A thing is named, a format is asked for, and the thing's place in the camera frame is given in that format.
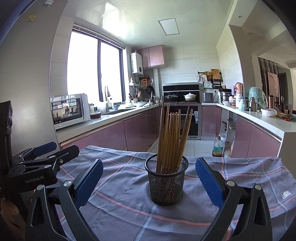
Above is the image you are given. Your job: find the bamboo chopstick red end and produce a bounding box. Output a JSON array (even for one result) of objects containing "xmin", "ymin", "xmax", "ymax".
[{"xmin": 157, "ymin": 102, "xmax": 165, "ymax": 174}]

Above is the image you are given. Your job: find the white microwave oven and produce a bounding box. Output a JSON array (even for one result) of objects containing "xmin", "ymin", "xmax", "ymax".
[{"xmin": 50, "ymin": 93, "xmax": 90, "ymax": 130}]

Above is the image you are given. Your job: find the purple plaid tablecloth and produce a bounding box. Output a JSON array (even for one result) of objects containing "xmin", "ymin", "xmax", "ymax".
[{"xmin": 57, "ymin": 146, "xmax": 295, "ymax": 240}]

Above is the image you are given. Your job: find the oil bottle on floor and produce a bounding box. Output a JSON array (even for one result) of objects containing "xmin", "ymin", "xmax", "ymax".
[{"xmin": 212, "ymin": 136, "xmax": 225, "ymax": 157}]

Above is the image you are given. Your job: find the black mesh utensil cup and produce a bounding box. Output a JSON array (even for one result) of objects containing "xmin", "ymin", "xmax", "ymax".
[{"xmin": 144, "ymin": 154, "xmax": 189, "ymax": 206}]

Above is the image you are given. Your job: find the black built-in oven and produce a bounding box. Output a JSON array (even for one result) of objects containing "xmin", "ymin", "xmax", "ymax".
[{"xmin": 165, "ymin": 102, "xmax": 202, "ymax": 140}]

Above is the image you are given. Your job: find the white bowl on counter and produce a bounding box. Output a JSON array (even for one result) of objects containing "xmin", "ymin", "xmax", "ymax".
[{"xmin": 261, "ymin": 108, "xmax": 278, "ymax": 117}]

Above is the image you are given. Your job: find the white water heater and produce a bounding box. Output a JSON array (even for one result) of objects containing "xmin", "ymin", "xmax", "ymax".
[{"xmin": 130, "ymin": 52, "xmax": 143, "ymax": 75}]

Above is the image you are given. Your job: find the silver refrigerator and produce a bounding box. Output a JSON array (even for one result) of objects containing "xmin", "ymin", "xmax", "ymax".
[{"xmin": 1, "ymin": 1, "xmax": 67, "ymax": 155}]

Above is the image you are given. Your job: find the teal fan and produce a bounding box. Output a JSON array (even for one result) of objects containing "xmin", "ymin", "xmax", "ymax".
[{"xmin": 248, "ymin": 86, "xmax": 268, "ymax": 109}]

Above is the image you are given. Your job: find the black lidded wok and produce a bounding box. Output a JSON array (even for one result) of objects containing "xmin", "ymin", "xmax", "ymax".
[{"xmin": 164, "ymin": 93, "xmax": 179, "ymax": 102}]

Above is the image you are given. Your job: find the pink thermos jug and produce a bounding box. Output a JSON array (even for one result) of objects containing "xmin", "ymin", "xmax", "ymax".
[{"xmin": 235, "ymin": 82, "xmax": 243, "ymax": 95}]

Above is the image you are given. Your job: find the white ceramic pot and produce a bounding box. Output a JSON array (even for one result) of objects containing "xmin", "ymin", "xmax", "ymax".
[{"xmin": 184, "ymin": 93, "xmax": 198, "ymax": 102}]

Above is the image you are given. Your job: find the black camera box left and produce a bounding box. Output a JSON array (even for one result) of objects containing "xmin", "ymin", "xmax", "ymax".
[{"xmin": 1, "ymin": 100, "xmax": 13, "ymax": 169}]

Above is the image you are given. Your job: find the pink wall cabinet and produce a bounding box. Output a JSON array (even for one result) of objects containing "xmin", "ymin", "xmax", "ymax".
[{"xmin": 137, "ymin": 45, "xmax": 165, "ymax": 69}]

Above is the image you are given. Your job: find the black wall spice rack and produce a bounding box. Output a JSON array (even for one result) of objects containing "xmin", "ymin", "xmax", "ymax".
[{"xmin": 197, "ymin": 69, "xmax": 223, "ymax": 89}]

